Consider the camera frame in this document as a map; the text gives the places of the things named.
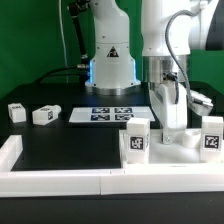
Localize black cable conduit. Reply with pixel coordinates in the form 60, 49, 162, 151
33, 0, 92, 84

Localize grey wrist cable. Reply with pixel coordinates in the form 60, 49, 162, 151
164, 9, 201, 104

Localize white fiducial marker sheet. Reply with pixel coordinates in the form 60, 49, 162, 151
69, 106, 155, 123

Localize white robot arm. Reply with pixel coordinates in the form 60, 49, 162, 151
86, 0, 221, 144

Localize white U-shaped fence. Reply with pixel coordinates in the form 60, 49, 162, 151
0, 135, 224, 197

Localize white square table top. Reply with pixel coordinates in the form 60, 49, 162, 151
119, 129, 204, 167

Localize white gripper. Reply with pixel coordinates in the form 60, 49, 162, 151
149, 82, 187, 144

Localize white thin cable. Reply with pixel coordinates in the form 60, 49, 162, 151
58, 0, 70, 84

